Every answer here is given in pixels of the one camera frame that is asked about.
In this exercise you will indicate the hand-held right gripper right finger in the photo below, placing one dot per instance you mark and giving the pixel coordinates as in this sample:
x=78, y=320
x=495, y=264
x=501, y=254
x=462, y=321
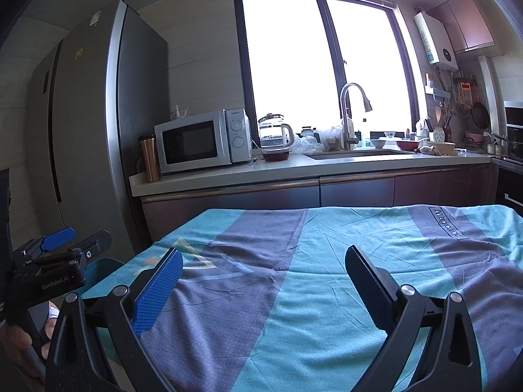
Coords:
x=369, y=290

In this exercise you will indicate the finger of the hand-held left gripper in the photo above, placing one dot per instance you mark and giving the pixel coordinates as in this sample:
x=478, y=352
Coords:
x=57, y=239
x=92, y=245

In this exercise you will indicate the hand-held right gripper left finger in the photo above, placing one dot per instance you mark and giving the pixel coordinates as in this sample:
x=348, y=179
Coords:
x=157, y=290

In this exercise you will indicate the person's left hand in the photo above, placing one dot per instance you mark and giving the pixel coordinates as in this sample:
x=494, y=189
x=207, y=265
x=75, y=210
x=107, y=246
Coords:
x=16, y=343

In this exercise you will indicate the teal and purple tablecloth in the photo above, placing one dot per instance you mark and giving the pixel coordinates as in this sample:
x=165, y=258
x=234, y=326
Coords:
x=310, y=277

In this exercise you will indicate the copper travel tumbler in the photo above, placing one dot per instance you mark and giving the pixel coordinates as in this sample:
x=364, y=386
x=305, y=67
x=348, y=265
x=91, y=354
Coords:
x=150, y=159

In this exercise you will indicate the grey refrigerator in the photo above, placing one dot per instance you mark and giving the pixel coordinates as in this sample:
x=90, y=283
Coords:
x=90, y=130

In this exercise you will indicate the kitchen counter with cabinets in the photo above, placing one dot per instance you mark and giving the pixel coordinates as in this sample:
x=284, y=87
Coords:
x=245, y=196

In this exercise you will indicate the white microwave oven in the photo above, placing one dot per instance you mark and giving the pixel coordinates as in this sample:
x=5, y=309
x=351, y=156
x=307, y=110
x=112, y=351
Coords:
x=192, y=143

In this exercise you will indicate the white bowl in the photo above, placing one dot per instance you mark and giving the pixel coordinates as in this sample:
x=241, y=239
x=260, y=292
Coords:
x=378, y=143

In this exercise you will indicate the red bowl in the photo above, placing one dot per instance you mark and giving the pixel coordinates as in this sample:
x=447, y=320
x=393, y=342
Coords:
x=405, y=145

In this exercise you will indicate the small white figurine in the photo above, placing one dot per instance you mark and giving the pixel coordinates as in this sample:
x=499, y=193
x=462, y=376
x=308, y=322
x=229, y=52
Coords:
x=181, y=113

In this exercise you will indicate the clear plastic bags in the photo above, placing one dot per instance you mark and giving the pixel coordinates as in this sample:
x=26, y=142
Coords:
x=314, y=141

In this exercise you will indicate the dark kettle base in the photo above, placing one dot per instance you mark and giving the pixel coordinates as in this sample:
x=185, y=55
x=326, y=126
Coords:
x=276, y=155

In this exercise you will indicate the white dotted utensil holder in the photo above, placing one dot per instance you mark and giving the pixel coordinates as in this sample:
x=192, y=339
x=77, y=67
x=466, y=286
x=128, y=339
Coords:
x=439, y=134

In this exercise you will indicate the steel kitchen faucet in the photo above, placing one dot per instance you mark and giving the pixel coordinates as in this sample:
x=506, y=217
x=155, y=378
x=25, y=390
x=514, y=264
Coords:
x=346, y=114

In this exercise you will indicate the glass electric kettle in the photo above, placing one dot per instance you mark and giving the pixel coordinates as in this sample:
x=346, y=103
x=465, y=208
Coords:
x=273, y=134

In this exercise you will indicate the black built-in oven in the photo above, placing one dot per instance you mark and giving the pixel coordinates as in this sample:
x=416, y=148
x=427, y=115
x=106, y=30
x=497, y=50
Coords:
x=510, y=171

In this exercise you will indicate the hanging black frying pan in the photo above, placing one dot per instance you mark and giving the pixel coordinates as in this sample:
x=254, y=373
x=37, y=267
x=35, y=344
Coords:
x=481, y=115

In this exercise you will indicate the kitchen window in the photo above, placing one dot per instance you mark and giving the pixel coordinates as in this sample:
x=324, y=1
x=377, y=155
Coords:
x=286, y=69

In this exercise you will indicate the white water heater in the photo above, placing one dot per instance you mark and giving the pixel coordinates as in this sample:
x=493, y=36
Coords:
x=435, y=39

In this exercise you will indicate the pink wall cabinet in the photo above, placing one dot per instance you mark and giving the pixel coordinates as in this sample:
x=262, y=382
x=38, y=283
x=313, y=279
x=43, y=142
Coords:
x=465, y=20

